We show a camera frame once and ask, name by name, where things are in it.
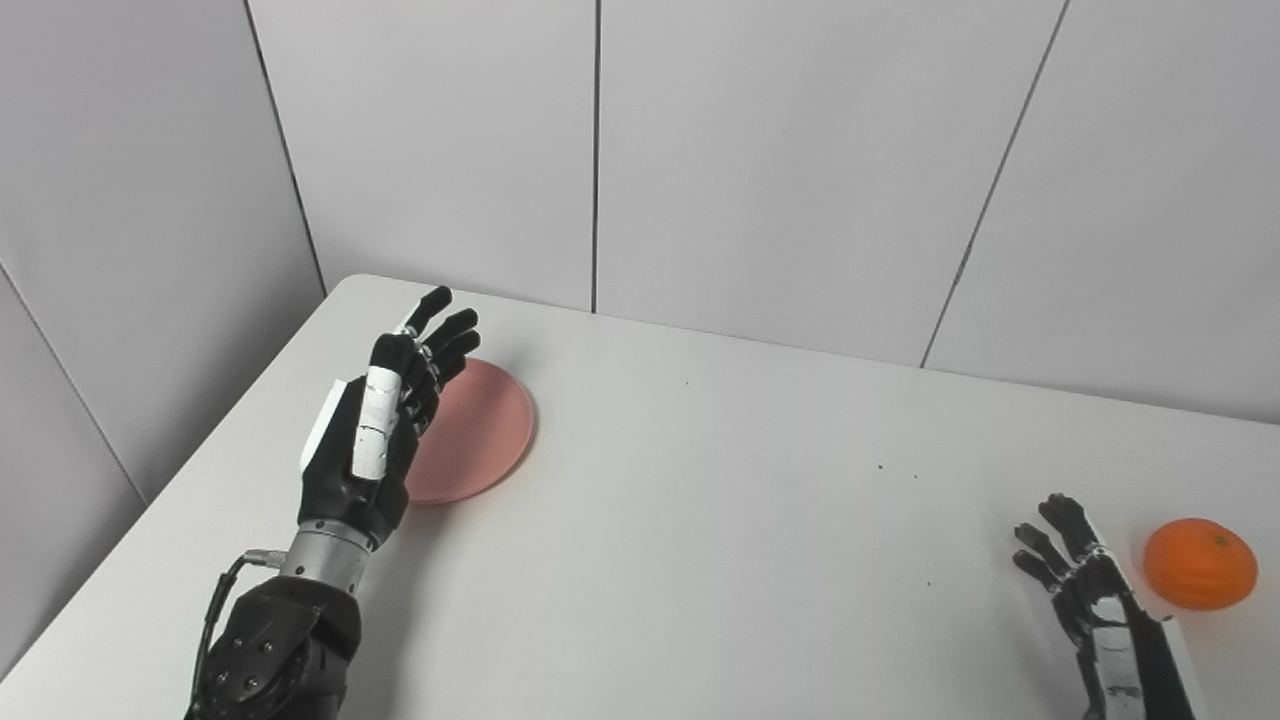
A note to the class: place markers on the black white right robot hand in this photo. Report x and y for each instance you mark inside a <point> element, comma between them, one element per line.
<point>1145,670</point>

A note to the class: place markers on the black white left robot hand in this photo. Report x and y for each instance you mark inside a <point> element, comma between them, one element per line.
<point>335,480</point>

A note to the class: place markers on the orange fruit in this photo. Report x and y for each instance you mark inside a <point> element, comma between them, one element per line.
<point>1200,565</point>

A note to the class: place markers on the pink plastic plate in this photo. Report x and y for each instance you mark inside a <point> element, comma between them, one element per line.
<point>480,430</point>

